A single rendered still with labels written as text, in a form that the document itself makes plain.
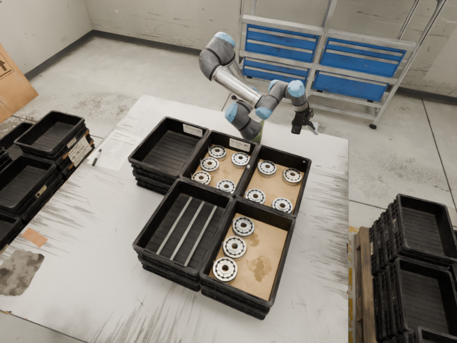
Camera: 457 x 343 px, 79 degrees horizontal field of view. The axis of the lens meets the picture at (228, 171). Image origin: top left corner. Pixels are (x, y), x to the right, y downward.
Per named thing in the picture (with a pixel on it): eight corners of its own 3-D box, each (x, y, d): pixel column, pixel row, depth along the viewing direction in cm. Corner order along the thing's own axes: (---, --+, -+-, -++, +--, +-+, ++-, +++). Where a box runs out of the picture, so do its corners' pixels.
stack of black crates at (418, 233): (367, 227, 214) (397, 192, 180) (408, 237, 210) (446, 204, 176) (370, 277, 189) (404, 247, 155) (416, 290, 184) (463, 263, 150)
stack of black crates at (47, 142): (73, 150, 252) (52, 109, 218) (102, 158, 248) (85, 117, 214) (41, 182, 227) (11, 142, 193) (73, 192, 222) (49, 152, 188)
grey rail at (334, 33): (240, 18, 283) (241, 13, 279) (416, 47, 258) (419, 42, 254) (237, 22, 276) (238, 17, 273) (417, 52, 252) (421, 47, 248)
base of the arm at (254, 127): (247, 129, 194) (238, 120, 190) (264, 120, 184) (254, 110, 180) (242, 144, 185) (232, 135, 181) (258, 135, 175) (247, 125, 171)
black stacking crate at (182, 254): (179, 192, 145) (177, 177, 137) (232, 211, 139) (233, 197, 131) (136, 258, 121) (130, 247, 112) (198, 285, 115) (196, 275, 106)
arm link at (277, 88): (262, 91, 141) (279, 96, 135) (274, 75, 143) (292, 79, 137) (266, 101, 148) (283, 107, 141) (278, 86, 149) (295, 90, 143)
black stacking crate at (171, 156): (167, 130, 177) (165, 116, 168) (210, 143, 170) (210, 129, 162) (131, 173, 152) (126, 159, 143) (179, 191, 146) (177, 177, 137)
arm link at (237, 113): (233, 130, 185) (219, 116, 180) (245, 114, 187) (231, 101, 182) (241, 130, 174) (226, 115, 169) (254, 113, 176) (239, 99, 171)
